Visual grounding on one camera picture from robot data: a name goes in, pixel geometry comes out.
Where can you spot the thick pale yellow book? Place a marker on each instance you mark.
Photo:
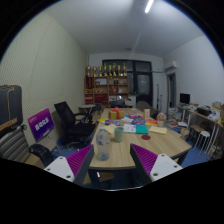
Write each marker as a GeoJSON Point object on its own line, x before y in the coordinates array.
{"type": "Point", "coordinates": [109, 129]}

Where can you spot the teal book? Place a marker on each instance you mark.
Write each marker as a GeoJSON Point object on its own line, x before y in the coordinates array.
{"type": "Point", "coordinates": [142, 129]}

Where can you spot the white round stool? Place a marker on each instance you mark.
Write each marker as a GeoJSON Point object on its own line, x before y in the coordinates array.
{"type": "Point", "coordinates": [203, 134]}

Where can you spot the grey padded chair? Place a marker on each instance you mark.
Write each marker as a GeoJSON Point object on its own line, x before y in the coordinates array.
{"type": "Point", "coordinates": [145, 106]}

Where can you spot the blue and red book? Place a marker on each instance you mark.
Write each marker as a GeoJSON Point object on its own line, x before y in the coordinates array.
{"type": "Point", "coordinates": [111, 122]}

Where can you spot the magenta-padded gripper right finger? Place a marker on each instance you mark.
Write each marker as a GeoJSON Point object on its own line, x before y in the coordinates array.
{"type": "Point", "coordinates": [145, 159]}

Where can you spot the small white round table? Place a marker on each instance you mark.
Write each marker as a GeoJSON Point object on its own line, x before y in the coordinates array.
{"type": "Point", "coordinates": [87, 106]}

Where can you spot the flat round red coaster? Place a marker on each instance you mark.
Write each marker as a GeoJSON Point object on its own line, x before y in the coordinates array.
{"type": "Point", "coordinates": [145, 137]}

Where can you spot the black computer monitor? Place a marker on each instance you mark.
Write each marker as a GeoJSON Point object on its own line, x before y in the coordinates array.
{"type": "Point", "coordinates": [184, 98]}

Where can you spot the grey striped chair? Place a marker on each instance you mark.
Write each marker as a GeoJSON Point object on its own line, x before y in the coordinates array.
{"type": "Point", "coordinates": [13, 146]}

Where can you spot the black low chair back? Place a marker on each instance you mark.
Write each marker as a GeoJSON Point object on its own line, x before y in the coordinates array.
{"type": "Point", "coordinates": [41, 153]}

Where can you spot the black office chair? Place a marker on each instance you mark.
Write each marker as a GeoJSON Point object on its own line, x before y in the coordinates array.
{"type": "Point", "coordinates": [66, 115]}

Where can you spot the pale green cup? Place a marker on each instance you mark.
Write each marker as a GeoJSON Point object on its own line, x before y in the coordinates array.
{"type": "Point", "coordinates": [119, 134]}

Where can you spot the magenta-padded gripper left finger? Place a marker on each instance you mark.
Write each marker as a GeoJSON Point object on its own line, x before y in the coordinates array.
{"type": "Point", "coordinates": [80, 160]}

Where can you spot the ceiling tube light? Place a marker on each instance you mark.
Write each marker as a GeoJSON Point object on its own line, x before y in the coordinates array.
{"type": "Point", "coordinates": [149, 6]}

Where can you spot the wide pale yellow booklet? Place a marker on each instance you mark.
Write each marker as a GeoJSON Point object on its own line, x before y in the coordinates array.
{"type": "Point", "coordinates": [157, 130]}

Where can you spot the yellow gift box red ribbon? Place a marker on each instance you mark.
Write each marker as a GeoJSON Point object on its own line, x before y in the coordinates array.
{"type": "Point", "coordinates": [116, 114]}

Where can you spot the white wall air conditioner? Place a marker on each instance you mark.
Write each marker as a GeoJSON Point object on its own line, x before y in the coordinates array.
{"type": "Point", "coordinates": [170, 65]}

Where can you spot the black microphone stand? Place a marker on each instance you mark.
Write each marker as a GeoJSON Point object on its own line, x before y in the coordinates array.
{"type": "Point", "coordinates": [158, 96]}

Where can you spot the red and orange book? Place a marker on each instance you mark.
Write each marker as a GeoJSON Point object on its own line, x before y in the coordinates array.
{"type": "Point", "coordinates": [151, 122]}

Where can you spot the black framed glass door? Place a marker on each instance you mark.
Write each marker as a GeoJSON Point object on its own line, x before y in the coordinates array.
{"type": "Point", "coordinates": [143, 85]}

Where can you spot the patterned white paper sheet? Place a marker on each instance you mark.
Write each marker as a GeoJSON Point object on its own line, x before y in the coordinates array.
{"type": "Point", "coordinates": [127, 120]}

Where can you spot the pink flowers in white pot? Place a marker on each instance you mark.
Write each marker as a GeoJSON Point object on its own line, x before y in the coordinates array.
{"type": "Point", "coordinates": [161, 117]}

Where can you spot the purple sign board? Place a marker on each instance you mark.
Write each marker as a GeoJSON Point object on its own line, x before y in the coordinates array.
{"type": "Point", "coordinates": [40, 124]}

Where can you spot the white printed paper sheet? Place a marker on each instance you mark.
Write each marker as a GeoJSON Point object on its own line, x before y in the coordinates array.
{"type": "Point", "coordinates": [129, 128]}

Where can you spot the orange upright card box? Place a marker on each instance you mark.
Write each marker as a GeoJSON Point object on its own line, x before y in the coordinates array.
{"type": "Point", "coordinates": [146, 114]}

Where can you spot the cluttered wooden side desk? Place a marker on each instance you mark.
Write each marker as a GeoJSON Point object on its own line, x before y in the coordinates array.
{"type": "Point", "coordinates": [205, 118]}

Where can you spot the clear plastic water bottle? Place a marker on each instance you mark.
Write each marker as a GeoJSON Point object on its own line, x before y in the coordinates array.
{"type": "Point", "coordinates": [103, 145]}

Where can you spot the wooden shelf unit with trophies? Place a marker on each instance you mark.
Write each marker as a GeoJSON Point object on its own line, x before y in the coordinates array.
{"type": "Point", "coordinates": [106, 88]}

